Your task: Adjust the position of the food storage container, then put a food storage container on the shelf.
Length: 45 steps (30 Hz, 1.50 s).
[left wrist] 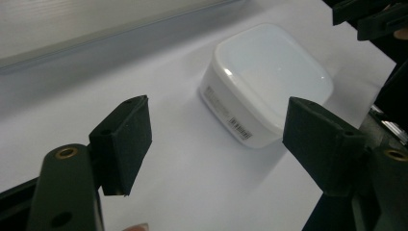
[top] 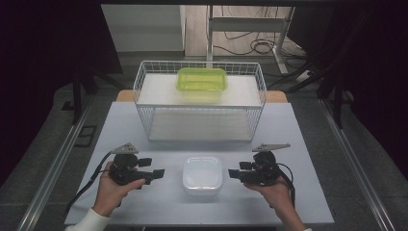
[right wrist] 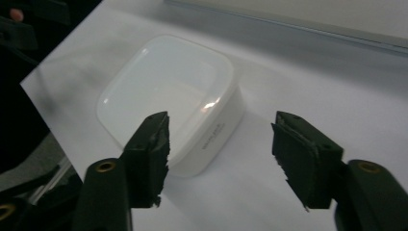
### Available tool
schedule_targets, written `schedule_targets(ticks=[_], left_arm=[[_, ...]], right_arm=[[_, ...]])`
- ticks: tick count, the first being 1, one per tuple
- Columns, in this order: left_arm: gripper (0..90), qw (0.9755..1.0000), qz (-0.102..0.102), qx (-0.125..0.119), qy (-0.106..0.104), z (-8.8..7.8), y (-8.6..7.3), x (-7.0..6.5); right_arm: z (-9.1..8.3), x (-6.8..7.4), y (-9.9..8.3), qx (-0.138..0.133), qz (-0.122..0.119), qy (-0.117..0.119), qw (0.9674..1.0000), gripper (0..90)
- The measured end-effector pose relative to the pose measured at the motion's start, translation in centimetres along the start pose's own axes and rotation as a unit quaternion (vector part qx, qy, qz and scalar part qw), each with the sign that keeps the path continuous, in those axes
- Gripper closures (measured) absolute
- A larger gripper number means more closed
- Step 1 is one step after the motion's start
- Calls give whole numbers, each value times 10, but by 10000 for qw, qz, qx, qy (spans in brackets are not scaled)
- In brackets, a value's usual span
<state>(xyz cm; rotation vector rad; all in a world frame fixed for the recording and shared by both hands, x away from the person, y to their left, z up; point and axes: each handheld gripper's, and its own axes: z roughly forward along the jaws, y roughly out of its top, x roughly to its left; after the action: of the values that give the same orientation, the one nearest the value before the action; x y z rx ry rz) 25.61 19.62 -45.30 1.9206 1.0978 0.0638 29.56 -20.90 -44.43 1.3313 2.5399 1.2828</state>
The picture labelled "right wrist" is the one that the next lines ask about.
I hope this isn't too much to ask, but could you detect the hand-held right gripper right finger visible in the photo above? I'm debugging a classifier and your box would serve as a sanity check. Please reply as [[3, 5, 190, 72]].
[[270, 111, 346, 213]]

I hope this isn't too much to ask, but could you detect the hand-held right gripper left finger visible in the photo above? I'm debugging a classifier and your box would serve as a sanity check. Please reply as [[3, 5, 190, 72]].
[[122, 111, 171, 209]]

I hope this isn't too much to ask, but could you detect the white plastic box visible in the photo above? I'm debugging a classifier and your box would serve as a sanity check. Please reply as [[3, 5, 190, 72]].
[[95, 34, 247, 178]]

